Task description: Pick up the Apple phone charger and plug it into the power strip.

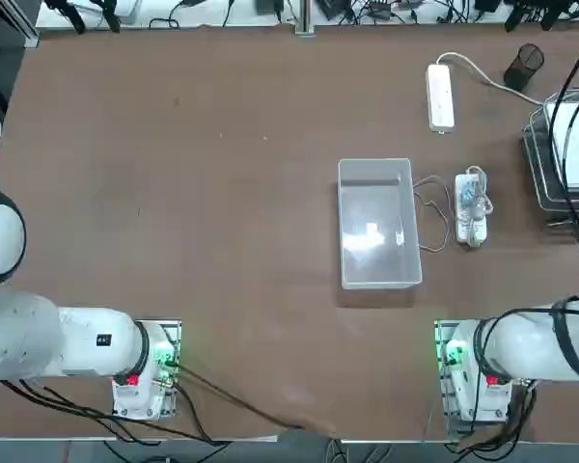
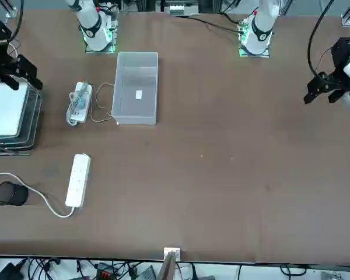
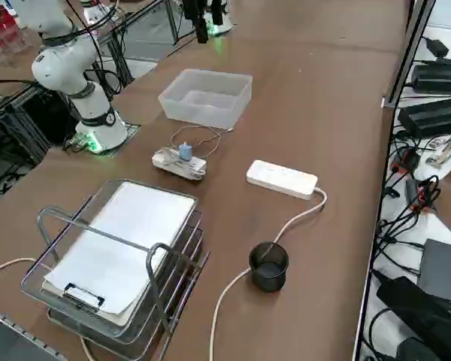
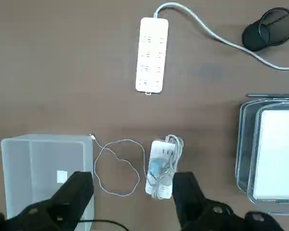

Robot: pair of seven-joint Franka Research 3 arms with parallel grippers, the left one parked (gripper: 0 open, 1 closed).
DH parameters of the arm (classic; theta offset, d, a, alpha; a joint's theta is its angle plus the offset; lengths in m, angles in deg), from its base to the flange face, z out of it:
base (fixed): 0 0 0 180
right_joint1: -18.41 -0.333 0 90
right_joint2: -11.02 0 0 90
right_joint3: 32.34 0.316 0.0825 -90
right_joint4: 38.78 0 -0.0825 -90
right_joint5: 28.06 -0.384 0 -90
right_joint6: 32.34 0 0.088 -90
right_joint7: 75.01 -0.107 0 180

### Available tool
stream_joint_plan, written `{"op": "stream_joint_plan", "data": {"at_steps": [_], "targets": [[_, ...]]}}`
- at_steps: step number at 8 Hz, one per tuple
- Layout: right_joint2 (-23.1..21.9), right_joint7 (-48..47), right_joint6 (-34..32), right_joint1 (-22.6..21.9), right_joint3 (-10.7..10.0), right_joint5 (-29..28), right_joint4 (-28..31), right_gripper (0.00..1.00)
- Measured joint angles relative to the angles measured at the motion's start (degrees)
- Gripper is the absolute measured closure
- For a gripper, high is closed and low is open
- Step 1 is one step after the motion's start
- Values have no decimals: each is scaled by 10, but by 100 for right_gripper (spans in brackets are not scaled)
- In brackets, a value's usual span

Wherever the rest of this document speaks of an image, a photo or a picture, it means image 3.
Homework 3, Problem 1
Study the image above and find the grey flat box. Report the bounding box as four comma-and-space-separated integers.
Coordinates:
416, 238, 451, 305

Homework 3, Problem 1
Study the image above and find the clear shelf with red packets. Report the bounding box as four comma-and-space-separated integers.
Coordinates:
0, 7, 33, 68

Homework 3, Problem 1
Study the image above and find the aluminium frame post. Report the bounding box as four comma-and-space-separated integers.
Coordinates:
383, 0, 437, 110

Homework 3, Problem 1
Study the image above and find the beige power strip cord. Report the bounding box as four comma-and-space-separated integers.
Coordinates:
209, 187, 328, 361

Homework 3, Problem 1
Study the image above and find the clipboard with white paper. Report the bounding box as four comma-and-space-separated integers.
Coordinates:
41, 181, 196, 326

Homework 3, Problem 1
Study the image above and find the clear plastic bin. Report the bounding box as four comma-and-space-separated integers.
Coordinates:
157, 68, 253, 131

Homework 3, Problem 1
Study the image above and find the black mesh pen cup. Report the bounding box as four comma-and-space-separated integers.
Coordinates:
248, 241, 289, 293

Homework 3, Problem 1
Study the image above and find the long black power adapter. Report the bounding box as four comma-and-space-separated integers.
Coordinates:
411, 58, 451, 95
398, 96, 451, 138

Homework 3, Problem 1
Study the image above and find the black red connector block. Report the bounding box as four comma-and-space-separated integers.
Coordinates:
392, 148, 421, 174

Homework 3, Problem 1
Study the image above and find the aluminium rail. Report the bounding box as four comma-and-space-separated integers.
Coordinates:
0, 306, 68, 361

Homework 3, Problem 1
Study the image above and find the beige cable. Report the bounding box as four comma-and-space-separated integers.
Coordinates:
0, 257, 97, 361

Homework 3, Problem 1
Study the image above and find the small black power adapter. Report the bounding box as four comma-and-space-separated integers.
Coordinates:
424, 37, 450, 58

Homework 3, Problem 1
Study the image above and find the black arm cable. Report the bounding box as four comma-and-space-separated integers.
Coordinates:
39, 0, 136, 101

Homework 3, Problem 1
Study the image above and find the short white power strip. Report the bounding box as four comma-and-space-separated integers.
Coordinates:
152, 147, 208, 184

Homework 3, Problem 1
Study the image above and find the black metal frame rack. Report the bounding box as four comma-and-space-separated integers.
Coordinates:
0, 80, 80, 168

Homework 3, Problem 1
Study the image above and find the large black power brick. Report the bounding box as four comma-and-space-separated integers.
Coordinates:
375, 276, 451, 361

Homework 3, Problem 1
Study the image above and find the long white power strip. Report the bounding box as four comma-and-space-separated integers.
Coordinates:
246, 159, 319, 201

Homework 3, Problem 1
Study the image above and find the metal mesh file tray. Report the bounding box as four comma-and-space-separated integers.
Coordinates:
20, 178, 211, 361

